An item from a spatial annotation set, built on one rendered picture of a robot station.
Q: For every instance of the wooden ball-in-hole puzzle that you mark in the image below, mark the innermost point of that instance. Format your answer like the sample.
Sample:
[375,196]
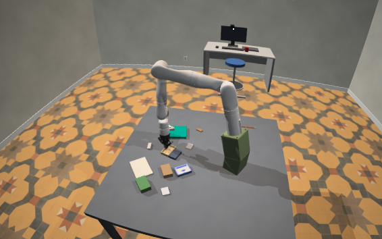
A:
[168,151]

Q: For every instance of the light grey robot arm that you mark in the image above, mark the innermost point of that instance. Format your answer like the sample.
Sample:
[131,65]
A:
[227,89]

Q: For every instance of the tan rectangular box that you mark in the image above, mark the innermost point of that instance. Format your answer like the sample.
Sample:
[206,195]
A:
[166,171]

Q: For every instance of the beige flat board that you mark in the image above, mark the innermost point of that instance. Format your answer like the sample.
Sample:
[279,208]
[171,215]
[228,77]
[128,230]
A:
[141,167]

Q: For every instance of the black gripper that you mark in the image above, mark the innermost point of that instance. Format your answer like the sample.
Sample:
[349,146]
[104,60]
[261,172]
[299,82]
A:
[165,141]

